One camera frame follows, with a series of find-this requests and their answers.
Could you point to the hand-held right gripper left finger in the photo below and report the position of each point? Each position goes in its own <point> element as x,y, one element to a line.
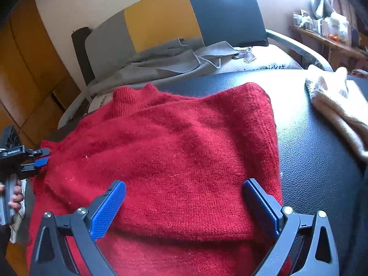
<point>106,210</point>

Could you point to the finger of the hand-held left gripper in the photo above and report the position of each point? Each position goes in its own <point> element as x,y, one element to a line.
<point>38,164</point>
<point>43,151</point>

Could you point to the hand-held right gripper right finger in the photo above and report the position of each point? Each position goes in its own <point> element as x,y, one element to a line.
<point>261,210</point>

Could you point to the red knit sweater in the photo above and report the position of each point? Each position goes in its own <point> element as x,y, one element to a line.
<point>172,155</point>

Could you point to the person's left hand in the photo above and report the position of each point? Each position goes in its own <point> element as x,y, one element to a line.
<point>17,198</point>

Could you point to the orange wooden wardrobe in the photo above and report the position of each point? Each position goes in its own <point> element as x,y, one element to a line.
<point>28,63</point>

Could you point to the beige knit sweater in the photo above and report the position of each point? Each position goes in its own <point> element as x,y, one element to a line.
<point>339,112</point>

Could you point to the grey cloth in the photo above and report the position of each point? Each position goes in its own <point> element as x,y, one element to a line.
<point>161,63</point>

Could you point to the white printed cushion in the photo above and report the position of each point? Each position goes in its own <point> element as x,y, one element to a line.
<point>267,59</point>

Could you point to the grey yellow blue sofa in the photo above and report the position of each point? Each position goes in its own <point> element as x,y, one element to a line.
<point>161,14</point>

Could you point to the wooden desk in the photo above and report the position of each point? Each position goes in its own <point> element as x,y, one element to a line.
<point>345,47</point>

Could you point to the pair of oranges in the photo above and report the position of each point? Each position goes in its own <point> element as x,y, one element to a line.
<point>333,37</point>

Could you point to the group of glass jars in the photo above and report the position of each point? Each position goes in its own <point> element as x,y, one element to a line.
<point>304,21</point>

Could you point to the white carton box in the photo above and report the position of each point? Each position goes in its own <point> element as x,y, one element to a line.
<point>340,27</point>

